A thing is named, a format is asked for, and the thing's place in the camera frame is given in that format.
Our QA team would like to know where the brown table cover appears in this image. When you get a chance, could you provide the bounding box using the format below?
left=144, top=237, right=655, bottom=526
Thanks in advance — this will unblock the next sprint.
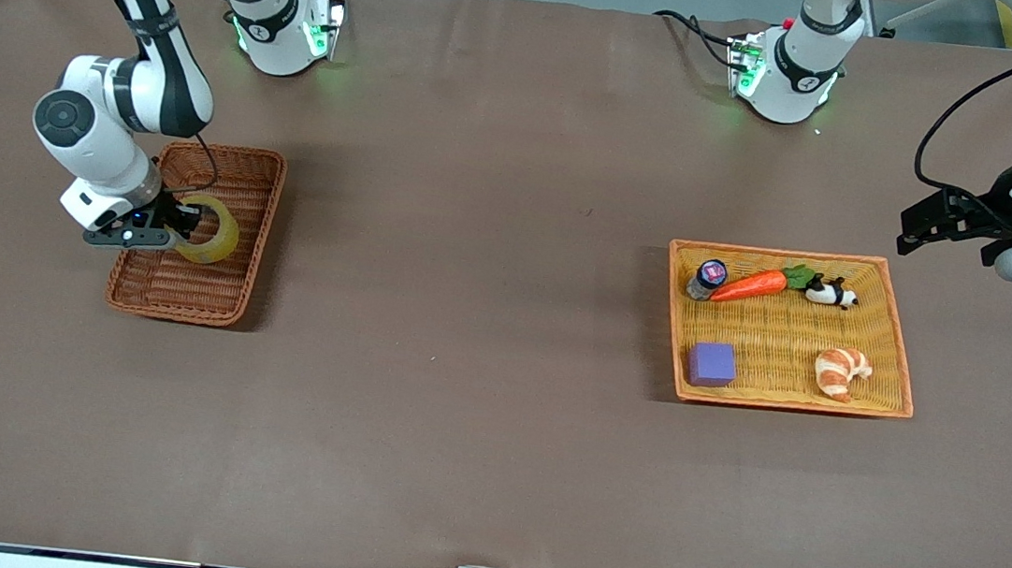
left=0, top=0, right=1012, bottom=568

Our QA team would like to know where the toy panda figure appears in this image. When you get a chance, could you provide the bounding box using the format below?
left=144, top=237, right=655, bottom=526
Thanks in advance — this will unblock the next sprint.
left=802, top=274, right=862, bottom=313

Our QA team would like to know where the purple foam cube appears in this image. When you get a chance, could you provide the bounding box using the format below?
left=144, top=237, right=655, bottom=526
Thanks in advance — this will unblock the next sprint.
left=685, top=339, right=740, bottom=391

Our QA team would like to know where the orange toy carrot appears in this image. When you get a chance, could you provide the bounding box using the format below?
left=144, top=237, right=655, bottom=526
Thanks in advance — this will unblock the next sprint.
left=709, top=255, right=818, bottom=313

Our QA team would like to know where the clear yellowish tape roll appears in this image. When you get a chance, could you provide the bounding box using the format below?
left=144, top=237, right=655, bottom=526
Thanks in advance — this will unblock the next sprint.
left=161, top=189, right=245, bottom=269

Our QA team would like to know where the toy croissant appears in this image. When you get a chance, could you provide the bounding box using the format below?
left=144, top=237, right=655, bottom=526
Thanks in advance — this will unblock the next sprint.
left=811, top=344, right=876, bottom=406

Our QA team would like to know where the brown wicker basket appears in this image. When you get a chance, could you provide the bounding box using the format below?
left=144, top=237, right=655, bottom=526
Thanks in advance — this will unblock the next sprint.
left=103, top=135, right=289, bottom=333

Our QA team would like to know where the yellow wicker basket orange rim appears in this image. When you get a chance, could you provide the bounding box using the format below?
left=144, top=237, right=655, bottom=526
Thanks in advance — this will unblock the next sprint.
left=654, top=236, right=930, bottom=427

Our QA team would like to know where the small jar with blue lid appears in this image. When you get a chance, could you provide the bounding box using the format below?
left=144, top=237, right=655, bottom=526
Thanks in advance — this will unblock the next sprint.
left=685, top=256, right=731, bottom=304

